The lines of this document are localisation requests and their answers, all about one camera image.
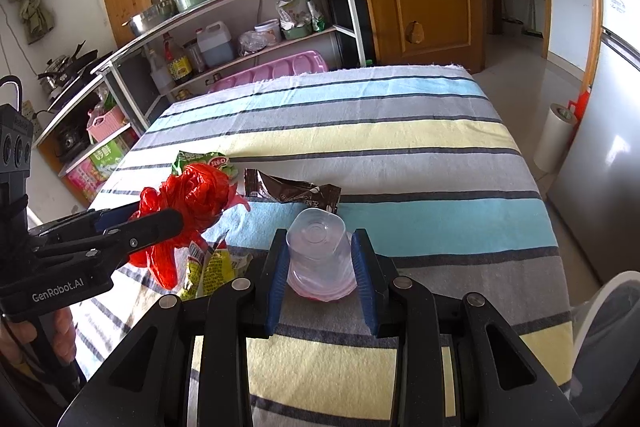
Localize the clear plastic cup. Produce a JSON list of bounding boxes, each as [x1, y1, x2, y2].
[[286, 207, 358, 303]]

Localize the striped blanket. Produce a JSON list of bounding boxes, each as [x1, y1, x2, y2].
[[75, 63, 573, 427]]

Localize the pink slotted basket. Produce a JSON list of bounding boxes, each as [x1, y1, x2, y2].
[[86, 104, 126, 145]]

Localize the green packet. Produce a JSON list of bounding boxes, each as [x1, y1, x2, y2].
[[306, 0, 328, 32]]

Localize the steel bowl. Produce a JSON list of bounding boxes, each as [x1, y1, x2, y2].
[[121, 2, 176, 34]]

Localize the plastic jug with dark liquid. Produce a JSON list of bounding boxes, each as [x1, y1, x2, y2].
[[195, 22, 236, 68]]

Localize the green bowl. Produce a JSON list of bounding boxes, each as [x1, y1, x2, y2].
[[281, 24, 316, 40]]

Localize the white lidded tub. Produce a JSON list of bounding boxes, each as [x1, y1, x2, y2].
[[254, 19, 282, 45]]

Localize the pink printed package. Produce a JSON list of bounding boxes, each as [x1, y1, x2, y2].
[[65, 159, 108, 205]]

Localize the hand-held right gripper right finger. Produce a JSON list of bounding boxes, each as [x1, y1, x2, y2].
[[350, 228, 583, 427]]

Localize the hanging beige cloth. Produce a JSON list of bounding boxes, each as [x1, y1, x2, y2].
[[5, 0, 56, 45]]

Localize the white green food bags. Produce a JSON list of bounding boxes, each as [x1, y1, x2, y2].
[[276, 0, 313, 30]]

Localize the black oven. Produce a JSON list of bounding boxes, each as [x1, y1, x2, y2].
[[322, 0, 376, 68]]

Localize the pink plastic tray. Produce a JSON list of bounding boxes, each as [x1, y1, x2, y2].
[[207, 49, 330, 94]]

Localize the brown wrapper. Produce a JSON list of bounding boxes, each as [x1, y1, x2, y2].
[[243, 168, 342, 214]]

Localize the crumpled clear plastic bag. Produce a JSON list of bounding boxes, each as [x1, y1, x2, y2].
[[237, 29, 271, 58]]

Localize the red plastic object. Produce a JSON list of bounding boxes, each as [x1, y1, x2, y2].
[[570, 87, 593, 120]]

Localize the person's left hand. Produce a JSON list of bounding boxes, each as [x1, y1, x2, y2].
[[0, 307, 77, 378]]

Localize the black cooking pan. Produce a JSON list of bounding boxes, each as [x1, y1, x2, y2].
[[37, 42, 113, 95]]

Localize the red plastic bag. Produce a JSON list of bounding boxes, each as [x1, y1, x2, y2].
[[127, 163, 251, 289]]

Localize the white paper roll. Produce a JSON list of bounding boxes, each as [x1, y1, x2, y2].
[[532, 103, 578, 172]]

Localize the silver refrigerator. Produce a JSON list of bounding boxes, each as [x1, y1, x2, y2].
[[545, 0, 640, 283]]

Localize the yellow green snack wrapper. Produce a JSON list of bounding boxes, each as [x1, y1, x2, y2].
[[180, 229, 253, 303]]

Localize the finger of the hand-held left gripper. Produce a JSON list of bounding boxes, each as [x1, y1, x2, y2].
[[32, 199, 146, 242], [30, 208, 184, 269]]

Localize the green printed carton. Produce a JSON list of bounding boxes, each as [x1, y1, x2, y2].
[[87, 137, 133, 180]]

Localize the red cap sauce bottle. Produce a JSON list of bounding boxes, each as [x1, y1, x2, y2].
[[162, 33, 193, 85]]

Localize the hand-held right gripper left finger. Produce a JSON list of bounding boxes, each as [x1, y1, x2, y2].
[[65, 227, 291, 427]]

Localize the clear liquid bottle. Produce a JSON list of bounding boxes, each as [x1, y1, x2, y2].
[[145, 47, 171, 95]]

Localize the white round trash bin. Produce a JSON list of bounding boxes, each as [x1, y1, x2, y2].
[[567, 269, 640, 427]]

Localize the clear plastic bin liner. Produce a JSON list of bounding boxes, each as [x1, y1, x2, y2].
[[570, 292, 640, 427]]

